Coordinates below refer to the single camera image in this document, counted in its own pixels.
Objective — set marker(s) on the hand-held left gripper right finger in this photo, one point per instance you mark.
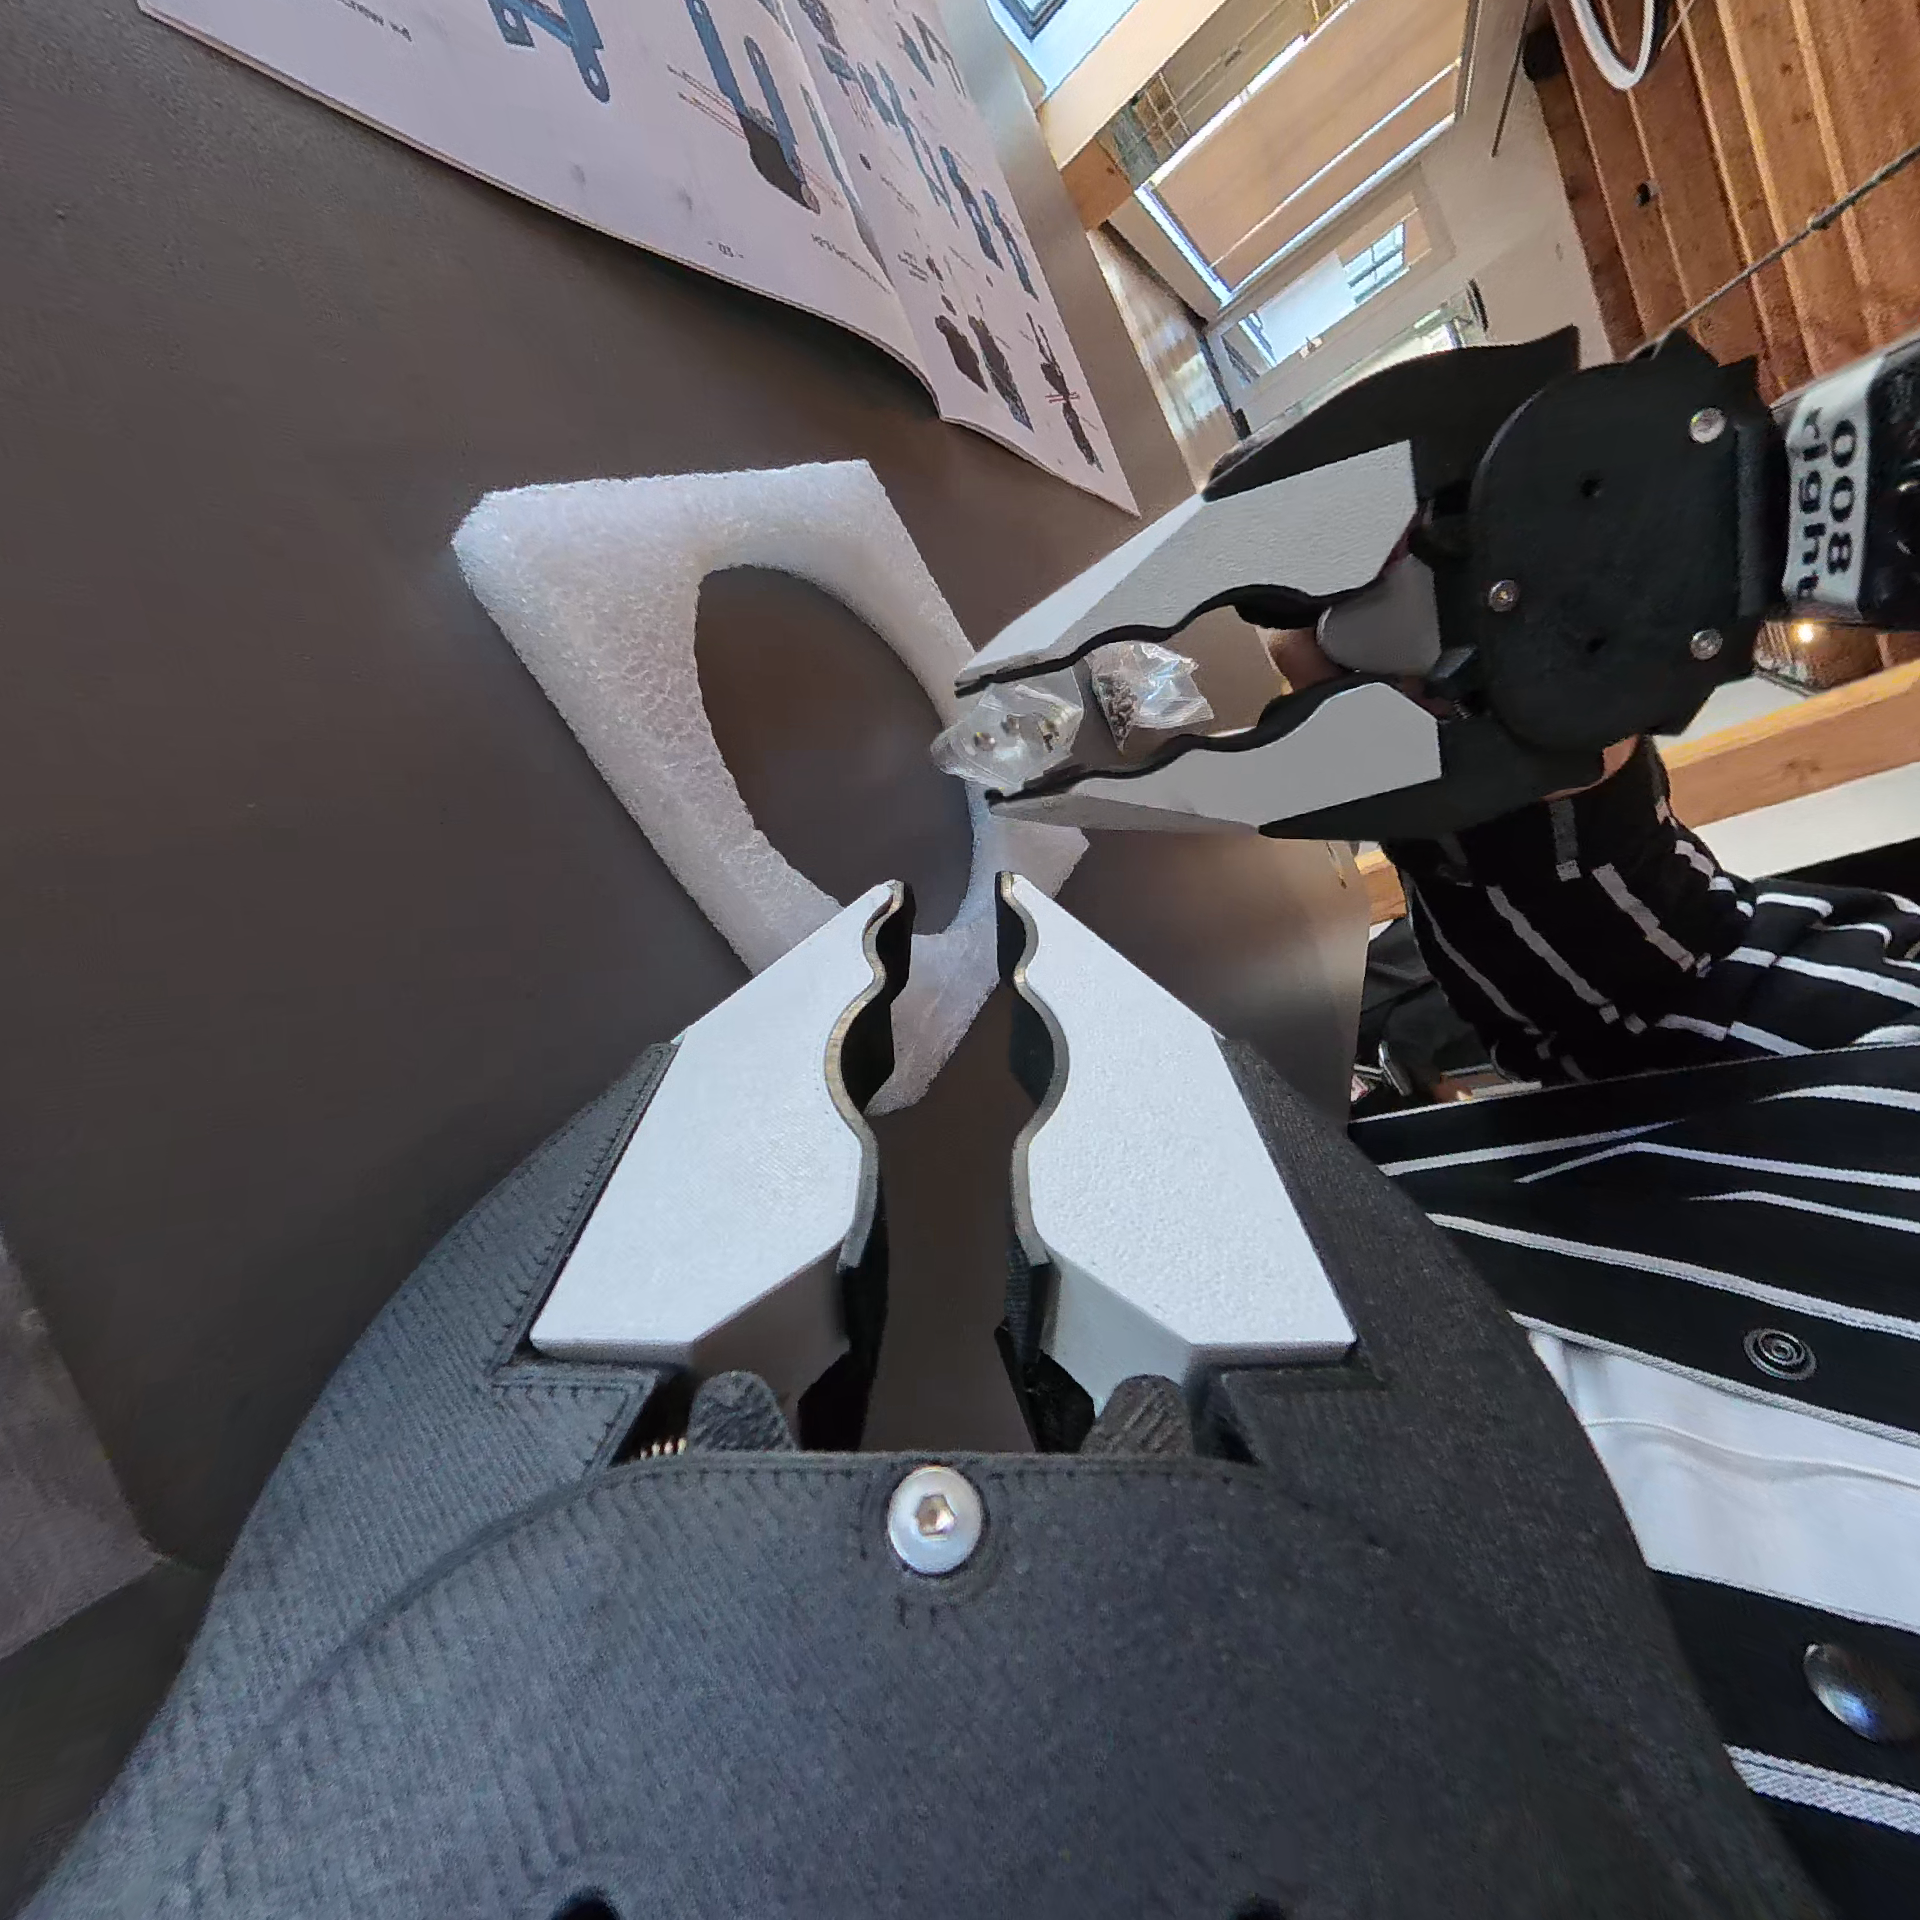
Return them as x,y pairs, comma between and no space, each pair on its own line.
1185,1201

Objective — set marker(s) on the printed instruction manual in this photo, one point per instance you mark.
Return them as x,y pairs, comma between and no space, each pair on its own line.
601,120

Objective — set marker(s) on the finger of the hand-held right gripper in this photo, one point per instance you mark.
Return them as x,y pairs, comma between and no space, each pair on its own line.
1245,556
1290,764

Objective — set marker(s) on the person's striped jacket torso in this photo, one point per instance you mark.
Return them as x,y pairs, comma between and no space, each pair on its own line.
1575,1201

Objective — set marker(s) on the small clear hardware bag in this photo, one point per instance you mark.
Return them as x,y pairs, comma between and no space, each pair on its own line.
1141,692

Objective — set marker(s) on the person's right forearm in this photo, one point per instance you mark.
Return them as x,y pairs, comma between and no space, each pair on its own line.
1575,930

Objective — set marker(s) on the white foam frame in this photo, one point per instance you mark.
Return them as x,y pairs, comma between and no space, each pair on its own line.
601,556

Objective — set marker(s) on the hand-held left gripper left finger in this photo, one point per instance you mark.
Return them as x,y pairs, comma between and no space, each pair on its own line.
722,1185

